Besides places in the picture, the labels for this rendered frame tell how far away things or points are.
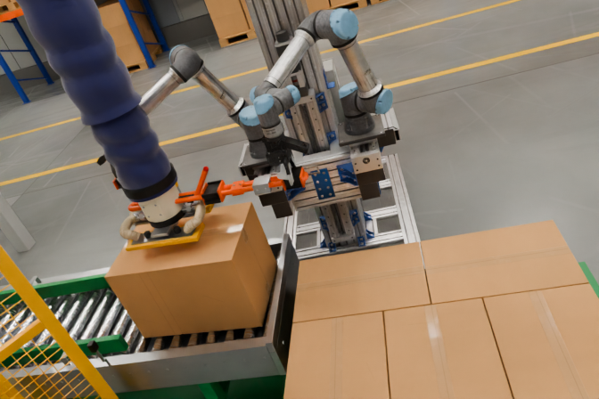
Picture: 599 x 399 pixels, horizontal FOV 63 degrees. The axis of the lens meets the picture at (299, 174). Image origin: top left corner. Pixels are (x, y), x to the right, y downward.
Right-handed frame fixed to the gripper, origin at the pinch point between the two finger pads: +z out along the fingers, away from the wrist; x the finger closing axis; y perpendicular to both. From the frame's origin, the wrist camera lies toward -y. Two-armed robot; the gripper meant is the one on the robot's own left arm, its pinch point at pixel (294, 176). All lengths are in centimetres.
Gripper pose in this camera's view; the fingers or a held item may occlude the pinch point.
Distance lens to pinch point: 195.8
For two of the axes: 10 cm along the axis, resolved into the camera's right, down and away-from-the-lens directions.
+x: -1.3, 5.4, -8.3
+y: -9.5, 1.7, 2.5
